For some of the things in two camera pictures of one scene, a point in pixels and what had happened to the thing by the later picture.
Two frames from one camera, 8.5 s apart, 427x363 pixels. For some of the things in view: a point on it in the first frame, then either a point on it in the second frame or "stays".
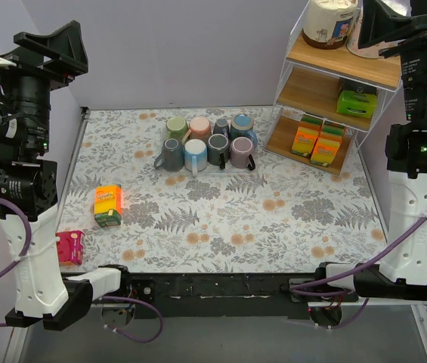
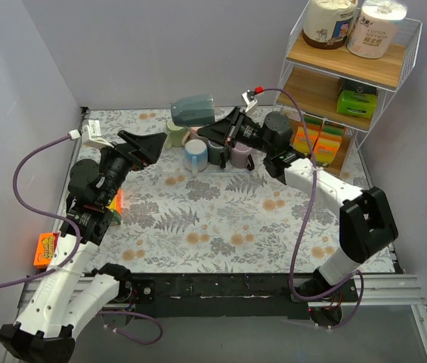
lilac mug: (241, 150) stays
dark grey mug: (218, 150) stays
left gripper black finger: (66, 46) to (149, 146)
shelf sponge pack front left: (304, 141) stays
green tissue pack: (357, 103) stays
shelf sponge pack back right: (332, 131) stays
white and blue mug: (196, 156) stays
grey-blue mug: (172, 156) to (196, 110)
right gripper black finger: (377, 26) to (221, 128)
